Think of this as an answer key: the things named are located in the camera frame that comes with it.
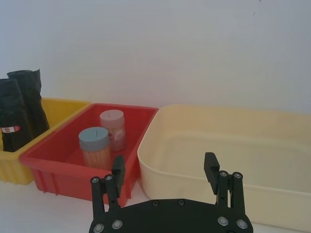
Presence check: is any plain black roll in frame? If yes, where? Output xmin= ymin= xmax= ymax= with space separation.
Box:
xmin=6 ymin=68 xmax=51 ymax=141

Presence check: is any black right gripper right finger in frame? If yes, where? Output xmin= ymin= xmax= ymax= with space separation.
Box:
xmin=203 ymin=151 xmax=245 ymax=212

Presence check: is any red plastic bin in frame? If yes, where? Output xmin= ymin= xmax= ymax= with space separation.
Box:
xmin=19 ymin=103 xmax=160 ymax=200

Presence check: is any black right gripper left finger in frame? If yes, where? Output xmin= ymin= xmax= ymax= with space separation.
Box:
xmin=89 ymin=155 xmax=127 ymax=219

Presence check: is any cream plastic bin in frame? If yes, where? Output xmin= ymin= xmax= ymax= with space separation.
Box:
xmin=137 ymin=104 xmax=311 ymax=232

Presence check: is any yellow plastic bin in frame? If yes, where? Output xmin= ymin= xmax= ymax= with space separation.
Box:
xmin=0 ymin=97 xmax=92 ymax=185

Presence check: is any jar with blue lid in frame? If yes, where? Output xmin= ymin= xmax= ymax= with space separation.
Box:
xmin=78 ymin=126 xmax=113 ymax=171

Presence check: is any jar with pink lid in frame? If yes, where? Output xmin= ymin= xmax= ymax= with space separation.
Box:
xmin=99 ymin=110 xmax=127 ymax=152

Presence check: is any black roll with red label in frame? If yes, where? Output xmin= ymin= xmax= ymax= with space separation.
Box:
xmin=0 ymin=78 xmax=34 ymax=153

